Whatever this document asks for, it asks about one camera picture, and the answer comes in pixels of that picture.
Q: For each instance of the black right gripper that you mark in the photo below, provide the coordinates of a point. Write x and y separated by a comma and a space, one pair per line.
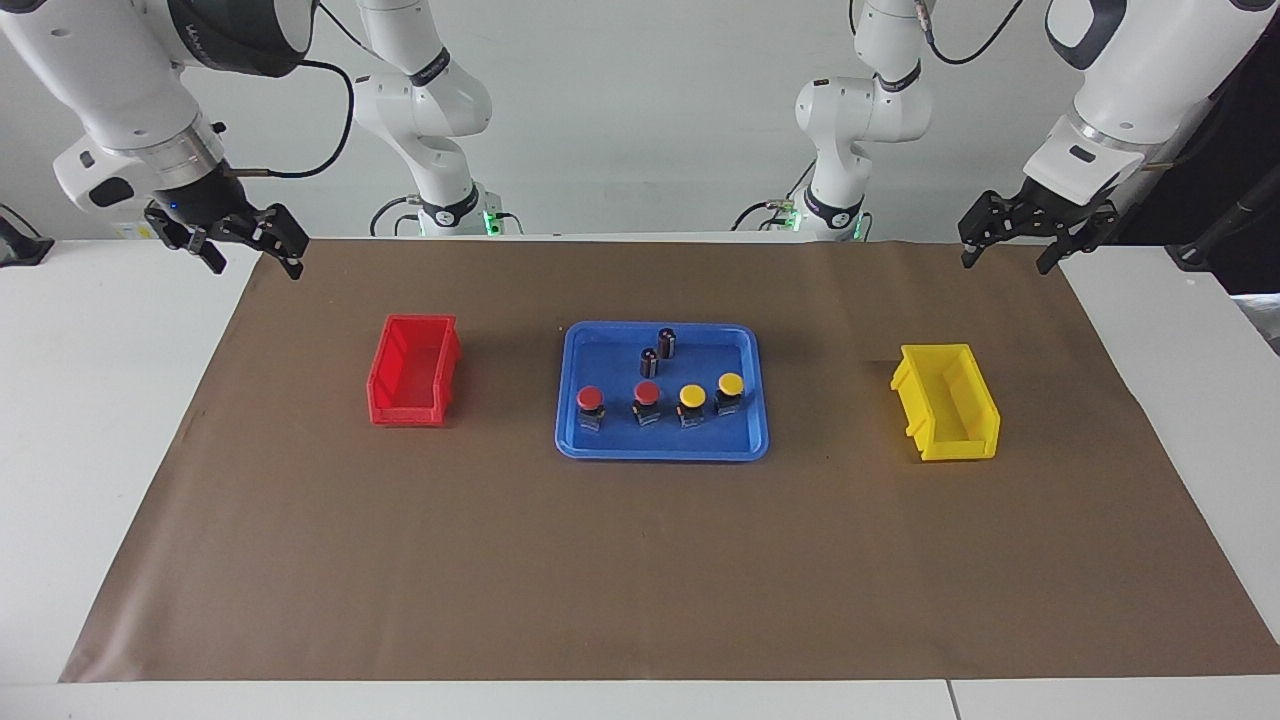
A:
205, 205

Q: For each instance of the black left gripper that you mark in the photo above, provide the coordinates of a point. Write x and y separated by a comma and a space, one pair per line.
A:
1050, 215

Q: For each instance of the yellow push button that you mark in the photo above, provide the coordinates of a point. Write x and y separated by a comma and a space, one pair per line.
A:
692, 396
730, 383

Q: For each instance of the red push button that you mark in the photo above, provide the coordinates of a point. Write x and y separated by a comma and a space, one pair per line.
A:
647, 392
590, 398

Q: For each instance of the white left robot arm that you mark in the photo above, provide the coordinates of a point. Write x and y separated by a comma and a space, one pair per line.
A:
1130, 90

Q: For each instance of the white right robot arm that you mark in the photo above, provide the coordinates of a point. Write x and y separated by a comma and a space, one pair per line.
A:
120, 80

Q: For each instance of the black stand equipment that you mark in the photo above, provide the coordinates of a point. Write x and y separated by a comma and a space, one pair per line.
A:
1240, 215

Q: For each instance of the yellow plastic bin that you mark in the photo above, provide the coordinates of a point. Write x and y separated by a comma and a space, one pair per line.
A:
960, 450

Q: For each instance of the black device at table edge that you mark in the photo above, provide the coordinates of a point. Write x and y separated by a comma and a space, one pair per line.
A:
20, 245

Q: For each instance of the red plastic bin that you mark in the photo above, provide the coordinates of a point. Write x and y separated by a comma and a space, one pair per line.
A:
405, 415

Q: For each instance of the black cylindrical capacitor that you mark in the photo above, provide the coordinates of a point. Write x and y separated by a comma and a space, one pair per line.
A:
667, 343
649, 363

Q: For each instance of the blue plastic tray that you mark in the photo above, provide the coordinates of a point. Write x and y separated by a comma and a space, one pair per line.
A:
660, 445

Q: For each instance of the brown paper table mat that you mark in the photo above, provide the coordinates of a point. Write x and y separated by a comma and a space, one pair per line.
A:
640, 560

